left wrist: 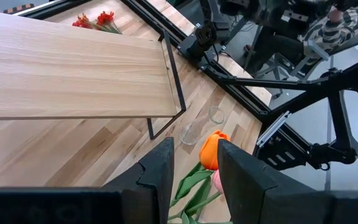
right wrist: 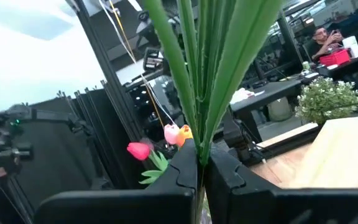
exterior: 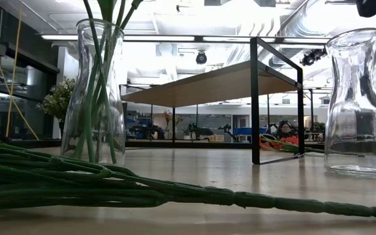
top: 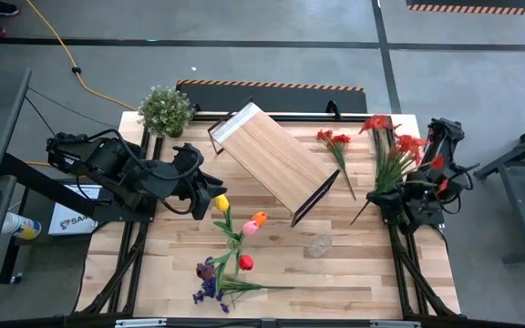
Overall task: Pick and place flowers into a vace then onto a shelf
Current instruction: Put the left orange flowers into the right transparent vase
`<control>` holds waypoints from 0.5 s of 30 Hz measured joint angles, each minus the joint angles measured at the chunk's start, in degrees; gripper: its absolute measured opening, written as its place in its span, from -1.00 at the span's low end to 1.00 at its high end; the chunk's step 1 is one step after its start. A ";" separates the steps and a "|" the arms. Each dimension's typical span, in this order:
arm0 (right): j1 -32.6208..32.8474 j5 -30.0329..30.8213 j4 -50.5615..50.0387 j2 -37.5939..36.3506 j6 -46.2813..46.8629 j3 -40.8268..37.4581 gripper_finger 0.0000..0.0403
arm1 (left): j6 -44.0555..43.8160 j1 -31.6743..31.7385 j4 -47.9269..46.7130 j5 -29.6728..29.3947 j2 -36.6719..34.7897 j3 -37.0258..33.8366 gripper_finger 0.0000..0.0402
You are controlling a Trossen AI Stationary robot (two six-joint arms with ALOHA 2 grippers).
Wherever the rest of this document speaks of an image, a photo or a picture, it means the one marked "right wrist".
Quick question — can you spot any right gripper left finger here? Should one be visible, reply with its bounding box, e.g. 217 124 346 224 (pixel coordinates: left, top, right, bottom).
32 139 198 224

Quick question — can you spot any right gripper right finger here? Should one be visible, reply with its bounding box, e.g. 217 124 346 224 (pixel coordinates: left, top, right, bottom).
203 142 358 224

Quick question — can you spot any red tulip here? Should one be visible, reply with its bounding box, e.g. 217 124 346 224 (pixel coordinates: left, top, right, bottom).
126 141 170 185

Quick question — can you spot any pink tulip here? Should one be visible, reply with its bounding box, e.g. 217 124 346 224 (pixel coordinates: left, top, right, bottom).
163 123 181 146

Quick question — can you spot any orange tulip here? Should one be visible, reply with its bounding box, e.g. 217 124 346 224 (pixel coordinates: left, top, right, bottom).
175 124 195 148

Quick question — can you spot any black panel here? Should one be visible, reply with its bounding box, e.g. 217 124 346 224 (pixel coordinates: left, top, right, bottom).
26 86 142 190

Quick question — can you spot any grey bin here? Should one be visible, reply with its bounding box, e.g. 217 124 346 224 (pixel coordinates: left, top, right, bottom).
267 96 293 122

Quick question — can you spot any potted white-flowered plant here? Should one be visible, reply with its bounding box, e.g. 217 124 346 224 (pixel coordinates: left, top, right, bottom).
294 77 358 126

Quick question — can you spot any dark grey desk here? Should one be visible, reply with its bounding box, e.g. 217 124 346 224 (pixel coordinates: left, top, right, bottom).
228 79 312 144

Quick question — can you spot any white cloth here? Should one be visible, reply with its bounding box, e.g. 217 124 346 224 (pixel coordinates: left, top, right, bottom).
230 87 256 105

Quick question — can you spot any red box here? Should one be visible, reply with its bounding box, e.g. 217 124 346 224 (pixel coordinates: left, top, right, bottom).
318 49 352 67

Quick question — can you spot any person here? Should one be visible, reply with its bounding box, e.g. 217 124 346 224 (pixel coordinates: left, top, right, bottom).
307 26 345 61

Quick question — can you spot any white cup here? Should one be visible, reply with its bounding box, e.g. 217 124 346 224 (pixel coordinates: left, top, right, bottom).
342 35 358 59

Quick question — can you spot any thin white cable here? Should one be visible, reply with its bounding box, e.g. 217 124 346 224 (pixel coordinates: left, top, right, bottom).
98 0 174 124

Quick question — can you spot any thin yellow cable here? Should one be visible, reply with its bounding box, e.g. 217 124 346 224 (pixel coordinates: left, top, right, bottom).
109 0 167 130

